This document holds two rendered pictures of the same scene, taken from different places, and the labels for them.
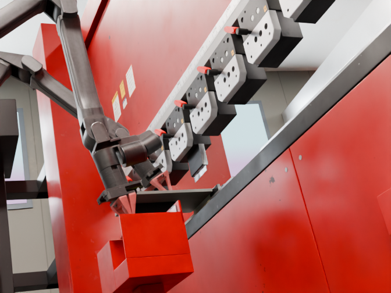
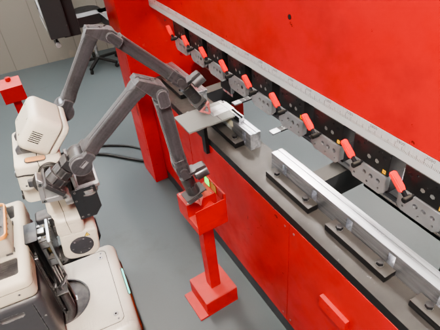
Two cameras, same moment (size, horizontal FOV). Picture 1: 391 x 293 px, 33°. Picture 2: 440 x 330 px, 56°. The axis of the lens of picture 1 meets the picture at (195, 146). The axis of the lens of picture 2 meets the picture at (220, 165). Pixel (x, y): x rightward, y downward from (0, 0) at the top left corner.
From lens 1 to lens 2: 180 cm
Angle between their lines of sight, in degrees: 62
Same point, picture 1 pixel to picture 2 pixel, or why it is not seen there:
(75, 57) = (169, 130)
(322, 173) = (300, 251)
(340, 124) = (317, 258)
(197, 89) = (237, 69)
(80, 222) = (130, 25)
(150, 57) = not seen: outside the picture
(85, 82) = (175, 145)
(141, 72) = not seen: outside the picture
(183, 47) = (231, 27)
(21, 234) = not seen: outside the picture
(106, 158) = (188, 184)
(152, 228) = (211, 212)
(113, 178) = (192, 192)
